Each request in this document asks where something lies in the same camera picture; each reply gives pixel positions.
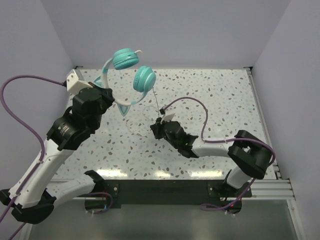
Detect white headphone cable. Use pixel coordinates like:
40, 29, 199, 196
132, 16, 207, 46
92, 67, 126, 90
124, 87, 163, 138

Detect teal cat-ear headphones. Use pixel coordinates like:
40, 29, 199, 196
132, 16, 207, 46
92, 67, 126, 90
92, 47, 157, 117

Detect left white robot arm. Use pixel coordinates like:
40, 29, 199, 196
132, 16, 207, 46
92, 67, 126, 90
0, 83, 115, 225

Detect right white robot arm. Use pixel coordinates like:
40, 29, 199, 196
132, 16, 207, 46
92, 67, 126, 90
150, 117, 275, 197

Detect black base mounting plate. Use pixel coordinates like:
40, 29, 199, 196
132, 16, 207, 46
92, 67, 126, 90
74, 178, 253, 215

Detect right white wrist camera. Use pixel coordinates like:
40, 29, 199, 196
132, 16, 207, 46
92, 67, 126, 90
161, 112, 175, 123

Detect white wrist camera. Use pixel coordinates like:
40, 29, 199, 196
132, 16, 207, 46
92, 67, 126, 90
161, 112, 175, 123
66, 69, 91, 95

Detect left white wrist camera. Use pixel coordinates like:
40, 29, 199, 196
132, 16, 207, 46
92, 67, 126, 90
66, 69, 91, 95

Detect aluminium right frame rail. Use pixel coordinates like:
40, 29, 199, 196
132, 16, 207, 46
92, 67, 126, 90
244, 67, 282, 180

